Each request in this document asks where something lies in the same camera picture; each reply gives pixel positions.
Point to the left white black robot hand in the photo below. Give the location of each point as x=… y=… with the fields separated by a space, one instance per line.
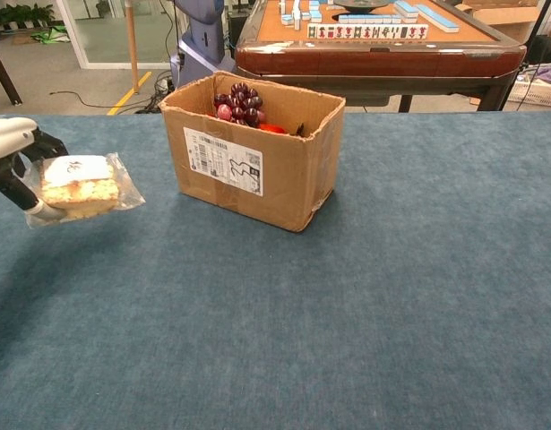
x=8 y=136

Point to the transparent bag with cake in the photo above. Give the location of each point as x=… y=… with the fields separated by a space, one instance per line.
x=82 y=183

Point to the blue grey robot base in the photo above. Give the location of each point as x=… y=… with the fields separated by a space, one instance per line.
x=199 y=36

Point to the black slanted table leg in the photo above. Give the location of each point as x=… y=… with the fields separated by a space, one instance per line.
x=2 y=74

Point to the green floor item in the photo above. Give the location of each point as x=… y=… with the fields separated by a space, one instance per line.
x=51 y=35

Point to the green potted plants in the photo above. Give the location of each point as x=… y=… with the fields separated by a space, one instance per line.
x=19 y=13

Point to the wooden pole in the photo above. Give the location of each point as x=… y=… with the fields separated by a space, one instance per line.
x=131 y=45

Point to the white power strip with plugs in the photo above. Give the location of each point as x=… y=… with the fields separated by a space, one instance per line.
x=163 y=83

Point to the purple grape bunch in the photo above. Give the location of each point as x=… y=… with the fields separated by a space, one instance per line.
x=239 y=105

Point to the orange red packet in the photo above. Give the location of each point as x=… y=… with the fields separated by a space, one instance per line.
x=270 y=128

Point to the scattered blue mahjong tiles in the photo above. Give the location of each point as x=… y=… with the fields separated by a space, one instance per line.
x=297 y=13

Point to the brown mahjong table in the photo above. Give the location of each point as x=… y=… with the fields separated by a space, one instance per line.
x=369 y=62

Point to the dark round dish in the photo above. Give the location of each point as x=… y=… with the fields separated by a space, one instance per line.
x=360 y=4

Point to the face-up mahjong tile row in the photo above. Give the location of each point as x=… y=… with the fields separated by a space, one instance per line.
x=369 y=31

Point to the blue carpet table cover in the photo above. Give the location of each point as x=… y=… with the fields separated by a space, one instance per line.
x=391 y=291

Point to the stacked blue mahjong tiles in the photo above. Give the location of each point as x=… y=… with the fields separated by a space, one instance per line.
x=406 y=9

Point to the long blue mahjong tile row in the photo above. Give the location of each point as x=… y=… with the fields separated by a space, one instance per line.
x=438 y=18

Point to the white plastic basket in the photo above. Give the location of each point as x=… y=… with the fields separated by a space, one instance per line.
x=537 y=94

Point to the purple cloth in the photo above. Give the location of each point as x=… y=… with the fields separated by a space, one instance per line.
x=550 y=74

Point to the white glass door frame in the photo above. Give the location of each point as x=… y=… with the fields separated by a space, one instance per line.
x=75 y=36

